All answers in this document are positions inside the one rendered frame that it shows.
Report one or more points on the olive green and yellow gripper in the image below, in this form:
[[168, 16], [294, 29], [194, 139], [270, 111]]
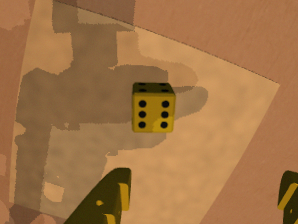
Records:
[[106, 201]]

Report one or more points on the tan flat mat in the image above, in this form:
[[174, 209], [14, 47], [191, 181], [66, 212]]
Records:
[[73, 119]]

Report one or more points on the yellow die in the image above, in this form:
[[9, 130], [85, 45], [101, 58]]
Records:
[[153, 107]]

